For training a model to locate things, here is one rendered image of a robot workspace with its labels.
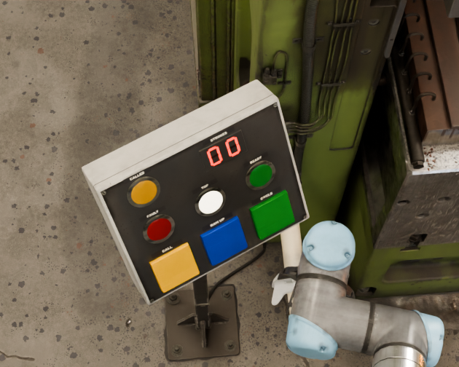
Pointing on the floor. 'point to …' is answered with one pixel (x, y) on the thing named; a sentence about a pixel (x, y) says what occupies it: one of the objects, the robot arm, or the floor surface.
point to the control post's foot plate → (175, 319)
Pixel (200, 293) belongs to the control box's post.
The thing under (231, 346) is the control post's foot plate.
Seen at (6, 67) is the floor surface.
